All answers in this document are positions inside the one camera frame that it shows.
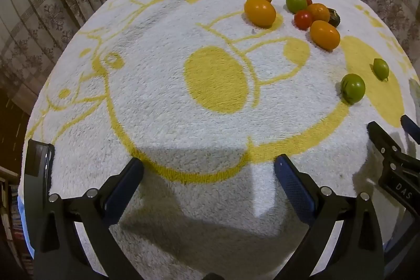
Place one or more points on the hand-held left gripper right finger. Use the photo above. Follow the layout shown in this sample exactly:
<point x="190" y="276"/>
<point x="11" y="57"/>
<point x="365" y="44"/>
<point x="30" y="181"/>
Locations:
<point x="295" y="188"/>

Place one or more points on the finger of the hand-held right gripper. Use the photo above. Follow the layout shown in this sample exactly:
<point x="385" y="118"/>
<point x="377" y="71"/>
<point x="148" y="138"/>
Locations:
<point x="382" y="139"/>
<point x="411" y="129"/>

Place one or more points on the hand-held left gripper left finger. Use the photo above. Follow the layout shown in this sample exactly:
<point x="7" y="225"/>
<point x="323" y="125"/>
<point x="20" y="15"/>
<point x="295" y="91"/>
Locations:
<point x="124" y="188"/>

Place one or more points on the round green tomato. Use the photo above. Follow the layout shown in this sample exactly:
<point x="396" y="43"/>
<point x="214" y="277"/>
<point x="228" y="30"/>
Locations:
<point x="352" y="88"/>

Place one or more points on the small oval green fruit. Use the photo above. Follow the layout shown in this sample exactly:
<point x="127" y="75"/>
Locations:
<point x="381" y="68"/>

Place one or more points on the oval smooth orange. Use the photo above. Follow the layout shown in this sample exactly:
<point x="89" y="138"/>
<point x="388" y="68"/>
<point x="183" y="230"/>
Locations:
<point x="325" y="34"/>

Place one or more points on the dark brown wrinkled fruit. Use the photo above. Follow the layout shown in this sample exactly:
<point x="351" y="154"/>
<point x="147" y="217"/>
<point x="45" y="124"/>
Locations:
<point x="334" y="17"/>

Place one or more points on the round orange mandarin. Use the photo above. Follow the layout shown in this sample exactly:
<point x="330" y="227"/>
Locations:
<point x="319" y="12"/>

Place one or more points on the red cherry tomato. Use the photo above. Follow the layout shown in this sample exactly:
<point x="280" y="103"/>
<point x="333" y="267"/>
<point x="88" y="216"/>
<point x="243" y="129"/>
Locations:
<point x="303" y="20"/>

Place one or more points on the green tomato with stem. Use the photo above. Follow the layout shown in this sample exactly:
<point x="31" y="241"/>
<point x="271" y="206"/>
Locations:
<point x="296" y="2"/>

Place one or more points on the large smooth yellow-orange orange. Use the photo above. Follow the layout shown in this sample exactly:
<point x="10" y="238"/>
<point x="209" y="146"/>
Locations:
<point x="260" y="11"/>

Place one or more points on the black upright stand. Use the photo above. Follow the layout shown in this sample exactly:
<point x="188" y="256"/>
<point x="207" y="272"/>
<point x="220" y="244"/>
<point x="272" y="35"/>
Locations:
<point x="38" y="158"/>

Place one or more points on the bookshelf with books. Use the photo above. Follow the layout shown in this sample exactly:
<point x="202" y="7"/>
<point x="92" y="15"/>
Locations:
<point x="10" y="227"/>

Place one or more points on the white yellow printed towel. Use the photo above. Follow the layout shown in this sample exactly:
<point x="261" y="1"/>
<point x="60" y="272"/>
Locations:
<point x="164" y="21"/>

